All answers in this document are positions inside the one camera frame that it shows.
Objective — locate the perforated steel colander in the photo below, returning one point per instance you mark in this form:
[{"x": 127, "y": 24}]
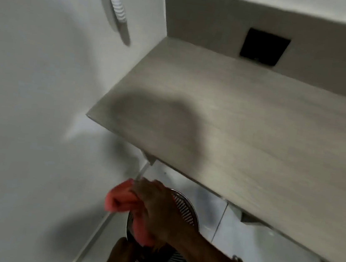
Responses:
[{"x": 186, "y": 211}]

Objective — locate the pink cleaning cloth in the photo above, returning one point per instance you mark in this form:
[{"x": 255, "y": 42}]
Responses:
[{"x": 120, "y": 200}]

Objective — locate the person's left hand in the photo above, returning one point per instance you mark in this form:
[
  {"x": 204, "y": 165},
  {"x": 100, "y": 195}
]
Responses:
[{"x": 124, "y": 260}]

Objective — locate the white base cabinet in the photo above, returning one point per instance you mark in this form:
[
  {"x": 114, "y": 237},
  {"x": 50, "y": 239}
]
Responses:
[{"x": 259, "y": 250}]

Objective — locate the person's right fingers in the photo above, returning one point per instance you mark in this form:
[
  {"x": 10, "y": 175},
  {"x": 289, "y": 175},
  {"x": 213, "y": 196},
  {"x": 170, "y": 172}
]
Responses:
[{"x": 147, "y": 189}]

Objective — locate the black wall socket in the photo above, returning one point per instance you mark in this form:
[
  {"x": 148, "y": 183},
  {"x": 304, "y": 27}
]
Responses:
[{"x": 264, "y": 47}]

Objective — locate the person's right hand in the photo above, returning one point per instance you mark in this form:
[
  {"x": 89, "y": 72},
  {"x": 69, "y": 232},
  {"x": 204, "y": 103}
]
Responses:
[{"x": 158, "y": 211}]

